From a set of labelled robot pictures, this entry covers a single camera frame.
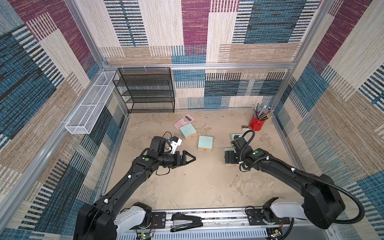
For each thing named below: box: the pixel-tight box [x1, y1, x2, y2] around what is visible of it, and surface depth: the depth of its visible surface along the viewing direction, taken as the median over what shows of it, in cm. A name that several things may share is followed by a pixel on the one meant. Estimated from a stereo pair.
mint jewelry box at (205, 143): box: [197, 135, 213, 151], surface depth 101 cm
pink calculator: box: [173, 113, 195, 130], surface depth 114 cm
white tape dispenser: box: [241, 125, 252, 132], surface depth 110 cm
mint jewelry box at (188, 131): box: [179, 123, 197, 140], surface depth 107 cm
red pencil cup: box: [249, 114, 266, 131], surface depth 105 cm
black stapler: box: [170, 213, 204, 232], surface depth 73 cm
